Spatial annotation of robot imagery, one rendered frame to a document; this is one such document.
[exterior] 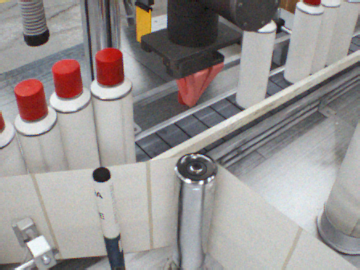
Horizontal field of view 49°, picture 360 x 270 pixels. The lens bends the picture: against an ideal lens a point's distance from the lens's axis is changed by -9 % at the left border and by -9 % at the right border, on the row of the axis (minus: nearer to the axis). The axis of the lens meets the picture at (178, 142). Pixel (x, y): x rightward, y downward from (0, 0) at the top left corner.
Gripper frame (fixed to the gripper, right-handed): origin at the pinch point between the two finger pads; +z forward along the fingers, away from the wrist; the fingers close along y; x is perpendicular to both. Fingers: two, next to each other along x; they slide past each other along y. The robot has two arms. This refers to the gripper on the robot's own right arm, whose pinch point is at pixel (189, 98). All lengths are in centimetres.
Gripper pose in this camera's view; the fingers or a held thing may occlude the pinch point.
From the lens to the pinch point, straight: 53.2
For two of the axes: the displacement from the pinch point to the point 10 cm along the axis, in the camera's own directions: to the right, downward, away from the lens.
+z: -0.3, 7.3, 6.9
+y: 7.9, -4.1, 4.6
